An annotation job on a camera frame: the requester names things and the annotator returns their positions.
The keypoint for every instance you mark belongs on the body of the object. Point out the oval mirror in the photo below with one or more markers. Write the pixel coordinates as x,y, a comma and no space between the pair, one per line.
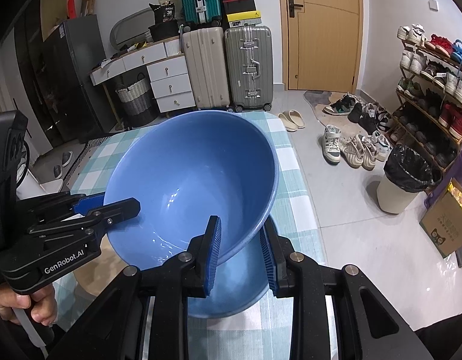
132,29

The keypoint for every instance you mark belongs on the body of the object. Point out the white sneakers on floor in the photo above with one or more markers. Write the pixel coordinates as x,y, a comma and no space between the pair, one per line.
360,150

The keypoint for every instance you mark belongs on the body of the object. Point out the blue bowl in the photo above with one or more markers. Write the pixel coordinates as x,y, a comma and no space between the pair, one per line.
239,283
186,170

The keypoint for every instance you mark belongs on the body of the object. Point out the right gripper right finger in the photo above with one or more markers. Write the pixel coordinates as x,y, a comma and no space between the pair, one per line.
276,249

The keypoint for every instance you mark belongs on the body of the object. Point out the wooden door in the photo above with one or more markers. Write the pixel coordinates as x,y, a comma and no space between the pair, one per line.
321,44

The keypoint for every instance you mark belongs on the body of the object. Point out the shoe rack with shoes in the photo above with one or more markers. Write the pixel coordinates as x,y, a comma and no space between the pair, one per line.
429,116

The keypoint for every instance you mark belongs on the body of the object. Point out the silver grey suitcase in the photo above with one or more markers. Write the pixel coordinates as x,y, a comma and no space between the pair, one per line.
250,67

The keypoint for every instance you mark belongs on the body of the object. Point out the woven laundry basket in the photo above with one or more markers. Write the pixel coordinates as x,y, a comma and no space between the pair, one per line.
138,102

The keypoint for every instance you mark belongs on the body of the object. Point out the cardboard box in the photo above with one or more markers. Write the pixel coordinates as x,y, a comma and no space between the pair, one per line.
442,222

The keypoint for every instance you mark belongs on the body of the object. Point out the white trash bin black bag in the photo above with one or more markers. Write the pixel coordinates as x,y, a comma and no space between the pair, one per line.
406,174

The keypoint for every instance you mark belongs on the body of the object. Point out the beige suitcase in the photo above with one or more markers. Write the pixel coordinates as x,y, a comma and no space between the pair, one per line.
204,54

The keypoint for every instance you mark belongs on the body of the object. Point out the stack of shoe boxes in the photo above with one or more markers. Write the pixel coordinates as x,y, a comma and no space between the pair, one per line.
239,13

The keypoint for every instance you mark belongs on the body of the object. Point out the black bag on desk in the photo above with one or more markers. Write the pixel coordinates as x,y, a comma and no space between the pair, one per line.
165,22

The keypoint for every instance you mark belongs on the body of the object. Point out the black green sneakers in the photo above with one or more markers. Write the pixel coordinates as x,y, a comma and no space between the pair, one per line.
343,106

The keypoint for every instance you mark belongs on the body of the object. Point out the white drawer desk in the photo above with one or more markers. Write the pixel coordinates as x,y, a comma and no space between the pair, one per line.
166,70

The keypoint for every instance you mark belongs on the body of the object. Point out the beige slippers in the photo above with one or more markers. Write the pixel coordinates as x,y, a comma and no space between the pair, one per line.
292,120

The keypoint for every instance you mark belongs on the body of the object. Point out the person's left hand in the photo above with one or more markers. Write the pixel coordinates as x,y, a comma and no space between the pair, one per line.
42,304

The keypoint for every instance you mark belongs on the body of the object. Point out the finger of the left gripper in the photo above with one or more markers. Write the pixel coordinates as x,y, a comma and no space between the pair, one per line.
114,213
88,203

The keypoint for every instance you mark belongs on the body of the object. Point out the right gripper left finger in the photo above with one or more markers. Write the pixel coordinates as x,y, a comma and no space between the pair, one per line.
205,251

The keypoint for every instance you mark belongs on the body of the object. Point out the black refrigerator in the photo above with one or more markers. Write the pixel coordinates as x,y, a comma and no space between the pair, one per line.
56,76

